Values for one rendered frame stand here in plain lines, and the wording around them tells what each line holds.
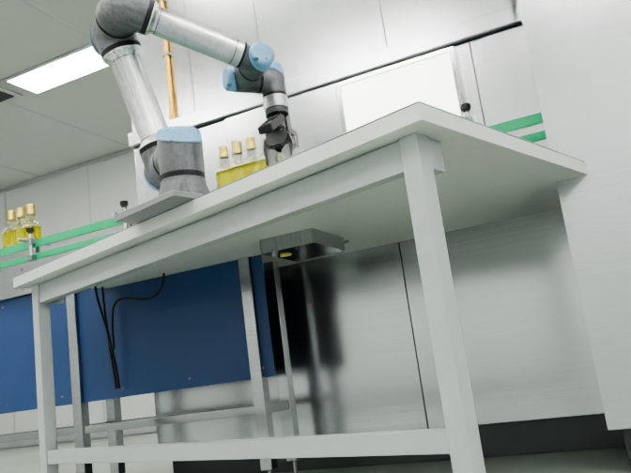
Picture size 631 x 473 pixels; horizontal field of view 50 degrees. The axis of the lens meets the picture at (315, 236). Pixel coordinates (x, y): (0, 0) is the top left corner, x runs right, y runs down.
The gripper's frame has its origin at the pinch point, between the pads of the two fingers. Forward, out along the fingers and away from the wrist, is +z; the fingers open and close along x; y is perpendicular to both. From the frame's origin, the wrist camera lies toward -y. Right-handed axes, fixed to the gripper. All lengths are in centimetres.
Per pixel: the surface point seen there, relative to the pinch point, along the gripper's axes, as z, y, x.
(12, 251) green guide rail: -3, 14, 127
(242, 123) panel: -36, 39, 32
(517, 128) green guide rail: -1, 22, -66
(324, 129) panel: -24.1, 38.8, -0.2
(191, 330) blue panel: 40, 13, 47
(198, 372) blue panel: 54, 13, 46
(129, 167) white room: -161, 339, 328
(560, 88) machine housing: -3, 4, -80
